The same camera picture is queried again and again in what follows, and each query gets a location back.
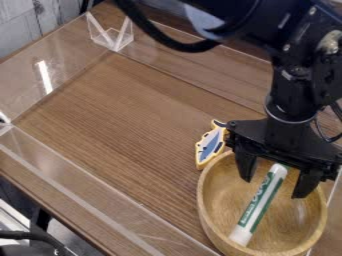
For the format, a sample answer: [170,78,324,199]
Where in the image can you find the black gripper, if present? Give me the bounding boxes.
[226,96,342,199]

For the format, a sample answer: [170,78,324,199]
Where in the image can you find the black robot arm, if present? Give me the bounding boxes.
[114,0,342,198]

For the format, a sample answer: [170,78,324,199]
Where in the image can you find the green white marker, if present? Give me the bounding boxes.
[229,164,289,247]

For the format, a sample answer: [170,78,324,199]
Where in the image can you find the clear acrylic corner bracket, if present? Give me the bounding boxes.
[86,12,134,52]

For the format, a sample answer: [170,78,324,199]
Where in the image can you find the brown wooden bowl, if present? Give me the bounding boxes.
[197,152,328,256]

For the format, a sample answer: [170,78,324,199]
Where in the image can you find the yellow blue fish toy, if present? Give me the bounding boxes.
[196,119,229,170]

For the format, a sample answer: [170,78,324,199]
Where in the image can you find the black cable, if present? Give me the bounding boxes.
[0,230,69,256]

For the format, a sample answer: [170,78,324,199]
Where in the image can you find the clear acrylic front wall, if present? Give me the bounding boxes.
[0,124,220,256]

